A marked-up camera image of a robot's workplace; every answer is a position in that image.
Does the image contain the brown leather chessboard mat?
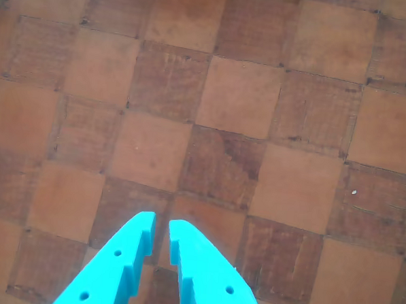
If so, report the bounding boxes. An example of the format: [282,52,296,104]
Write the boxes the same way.
[0,0,406,304]

